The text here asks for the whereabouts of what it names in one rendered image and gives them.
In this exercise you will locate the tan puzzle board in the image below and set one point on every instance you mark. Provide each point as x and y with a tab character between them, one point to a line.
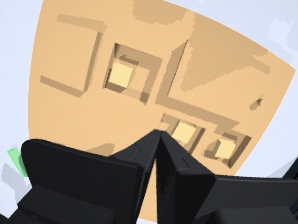
186	67

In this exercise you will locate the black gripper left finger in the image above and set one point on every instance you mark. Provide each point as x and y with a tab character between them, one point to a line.
118	182

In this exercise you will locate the pale yellow block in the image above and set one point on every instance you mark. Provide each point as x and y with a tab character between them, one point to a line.
183	131
223	148
121	75

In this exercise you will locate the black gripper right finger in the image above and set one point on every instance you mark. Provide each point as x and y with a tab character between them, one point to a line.
187	192

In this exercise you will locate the light green rectangular block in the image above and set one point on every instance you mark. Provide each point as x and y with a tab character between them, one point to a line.
17	160

